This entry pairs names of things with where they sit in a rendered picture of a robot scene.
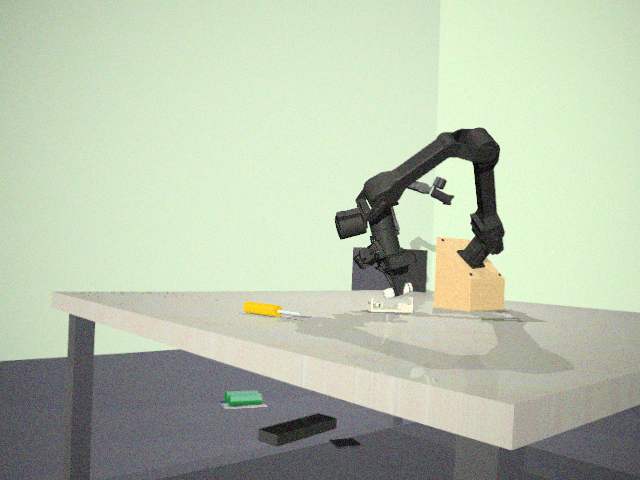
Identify yellow screwdriver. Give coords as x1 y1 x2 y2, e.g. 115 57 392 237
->
243 302 302 317

